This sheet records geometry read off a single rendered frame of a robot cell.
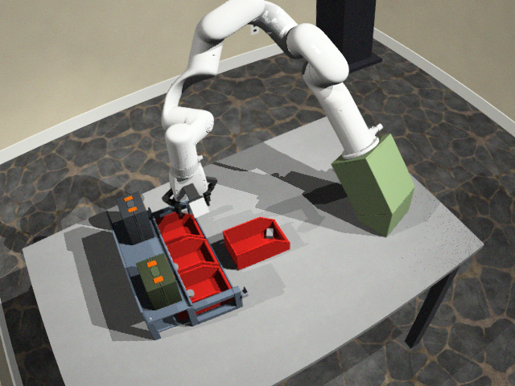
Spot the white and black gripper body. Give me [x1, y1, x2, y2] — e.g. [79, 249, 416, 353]
[169, 164, 208, 202]

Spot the olive green case with orange latches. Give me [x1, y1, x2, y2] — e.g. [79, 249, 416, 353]
[136, 253, 182, 310]

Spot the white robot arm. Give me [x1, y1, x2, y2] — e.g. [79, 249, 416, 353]
[162, 0, 383, 177]

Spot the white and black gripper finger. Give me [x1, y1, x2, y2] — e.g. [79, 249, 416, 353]
[203, 176, 217, 206]
[162, 189, 182, 216]

